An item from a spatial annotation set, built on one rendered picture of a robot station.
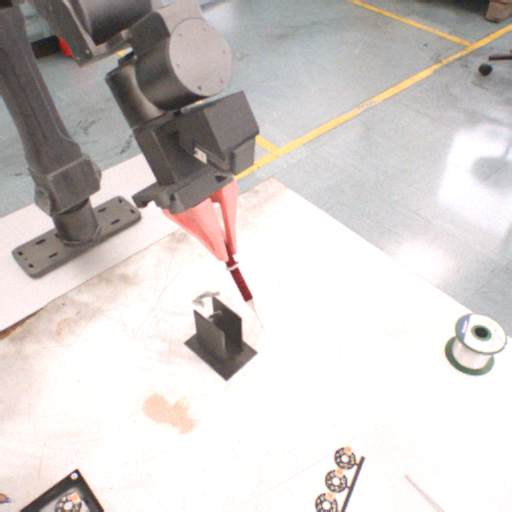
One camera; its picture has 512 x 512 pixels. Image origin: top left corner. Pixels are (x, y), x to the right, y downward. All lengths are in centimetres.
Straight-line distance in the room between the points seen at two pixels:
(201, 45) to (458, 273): 159
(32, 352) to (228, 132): 45
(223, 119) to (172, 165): 8
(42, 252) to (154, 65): 49
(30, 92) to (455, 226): 166
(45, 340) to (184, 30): 48
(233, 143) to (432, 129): 221
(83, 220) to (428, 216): 152
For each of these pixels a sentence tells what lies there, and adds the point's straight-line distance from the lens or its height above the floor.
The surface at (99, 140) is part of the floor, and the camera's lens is 249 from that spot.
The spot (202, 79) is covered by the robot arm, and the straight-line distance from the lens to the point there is 42.
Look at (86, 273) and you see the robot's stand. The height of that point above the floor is 75.
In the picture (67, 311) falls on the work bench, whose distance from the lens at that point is 78.
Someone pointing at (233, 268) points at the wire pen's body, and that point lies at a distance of 53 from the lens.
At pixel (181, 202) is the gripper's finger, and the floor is 103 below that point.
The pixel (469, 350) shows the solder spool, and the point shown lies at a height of 79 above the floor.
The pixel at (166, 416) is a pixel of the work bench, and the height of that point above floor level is 75.
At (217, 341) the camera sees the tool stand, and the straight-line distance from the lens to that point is 64.
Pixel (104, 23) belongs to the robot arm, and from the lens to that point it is 48.
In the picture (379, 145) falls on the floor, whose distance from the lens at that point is 242.
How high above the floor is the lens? 133
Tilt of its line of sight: 47 degrees down
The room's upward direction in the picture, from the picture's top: straight up
